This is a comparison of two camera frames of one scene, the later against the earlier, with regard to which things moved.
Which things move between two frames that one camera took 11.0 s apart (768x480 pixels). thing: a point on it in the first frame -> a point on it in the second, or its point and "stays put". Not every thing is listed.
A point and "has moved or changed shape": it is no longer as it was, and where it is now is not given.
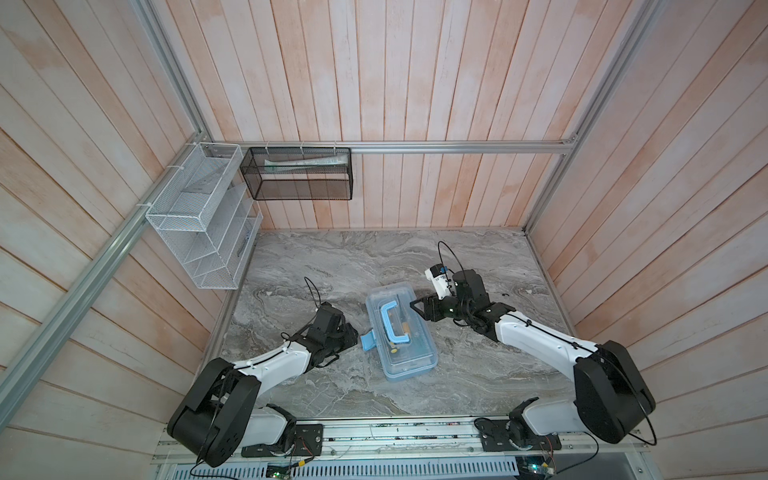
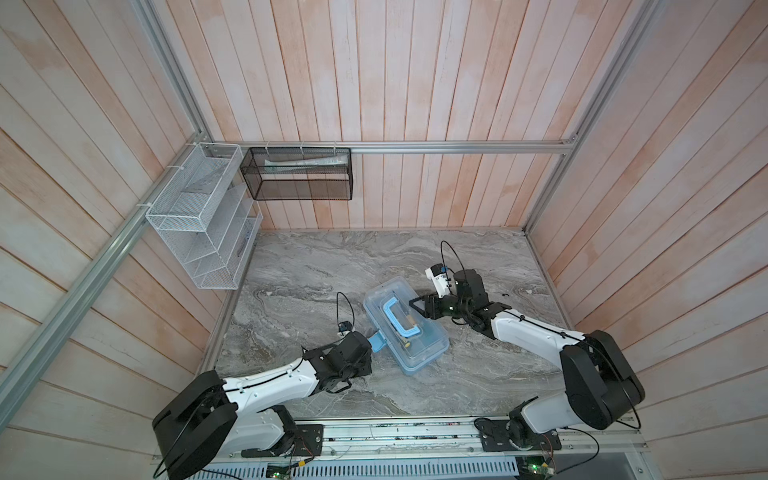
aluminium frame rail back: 415,146 stays put
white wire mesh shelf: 205,218 stays put
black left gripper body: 343,339 -> 361,368
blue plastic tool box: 400,336 has moved or changed shape
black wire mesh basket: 299,173 stays put
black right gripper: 429,304 stays put
